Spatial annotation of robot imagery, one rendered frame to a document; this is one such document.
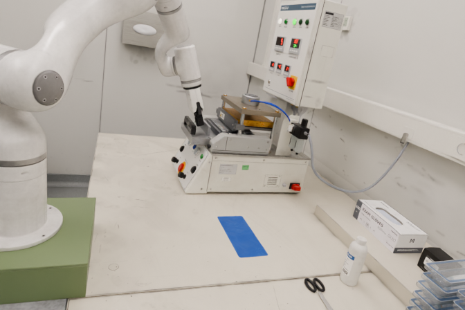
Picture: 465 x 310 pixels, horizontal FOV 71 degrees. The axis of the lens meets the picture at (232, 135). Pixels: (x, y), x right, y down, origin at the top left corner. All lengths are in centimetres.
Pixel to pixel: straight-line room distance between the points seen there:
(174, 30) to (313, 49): 54
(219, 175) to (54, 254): 69
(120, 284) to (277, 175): 80
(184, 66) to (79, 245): 75
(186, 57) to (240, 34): 160
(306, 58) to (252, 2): 160
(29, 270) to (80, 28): 53
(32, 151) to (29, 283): 28
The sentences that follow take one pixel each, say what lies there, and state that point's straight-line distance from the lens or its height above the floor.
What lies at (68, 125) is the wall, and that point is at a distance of 285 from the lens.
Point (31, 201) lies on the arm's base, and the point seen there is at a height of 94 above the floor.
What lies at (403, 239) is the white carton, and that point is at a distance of 125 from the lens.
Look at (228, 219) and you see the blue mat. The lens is 121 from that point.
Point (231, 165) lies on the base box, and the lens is 133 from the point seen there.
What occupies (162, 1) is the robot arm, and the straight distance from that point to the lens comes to 114.
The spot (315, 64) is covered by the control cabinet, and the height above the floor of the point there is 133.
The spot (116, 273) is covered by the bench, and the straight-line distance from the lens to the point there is 95.
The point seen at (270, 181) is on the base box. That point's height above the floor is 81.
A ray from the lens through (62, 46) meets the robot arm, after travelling 81.
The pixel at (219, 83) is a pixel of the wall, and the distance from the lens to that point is 286.
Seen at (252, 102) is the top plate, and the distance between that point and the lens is 142.
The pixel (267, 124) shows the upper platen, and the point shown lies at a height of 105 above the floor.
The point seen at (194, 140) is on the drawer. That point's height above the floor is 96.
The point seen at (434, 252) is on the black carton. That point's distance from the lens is 121.
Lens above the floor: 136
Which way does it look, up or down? 16 degrees down
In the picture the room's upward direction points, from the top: 11 degrees clockwise
